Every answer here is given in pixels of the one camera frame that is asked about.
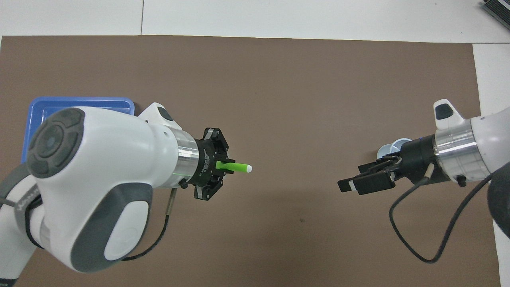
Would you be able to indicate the translucent plastic cup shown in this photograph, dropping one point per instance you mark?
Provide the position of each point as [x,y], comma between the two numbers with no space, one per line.
[386,150]

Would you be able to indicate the dark ridged device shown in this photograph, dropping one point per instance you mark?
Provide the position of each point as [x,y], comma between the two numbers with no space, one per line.
[498,10]

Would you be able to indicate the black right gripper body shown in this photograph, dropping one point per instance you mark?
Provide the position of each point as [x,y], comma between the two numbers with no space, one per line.
[418,163]

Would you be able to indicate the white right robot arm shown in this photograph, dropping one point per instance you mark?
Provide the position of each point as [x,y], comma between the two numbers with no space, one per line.
[490,135]

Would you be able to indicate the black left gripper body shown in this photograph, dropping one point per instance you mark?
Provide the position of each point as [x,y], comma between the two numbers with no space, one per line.
[209,165]

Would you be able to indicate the blue plastic tray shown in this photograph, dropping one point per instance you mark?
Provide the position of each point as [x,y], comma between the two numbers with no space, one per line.
[79,102]

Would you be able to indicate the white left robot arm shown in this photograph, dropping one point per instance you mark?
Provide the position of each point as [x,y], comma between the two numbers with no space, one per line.
[111,151]

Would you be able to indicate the green pen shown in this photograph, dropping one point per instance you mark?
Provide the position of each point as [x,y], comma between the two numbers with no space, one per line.
[239,167]

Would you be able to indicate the brown table mat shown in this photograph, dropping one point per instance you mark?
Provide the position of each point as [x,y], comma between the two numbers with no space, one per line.
[279,99]

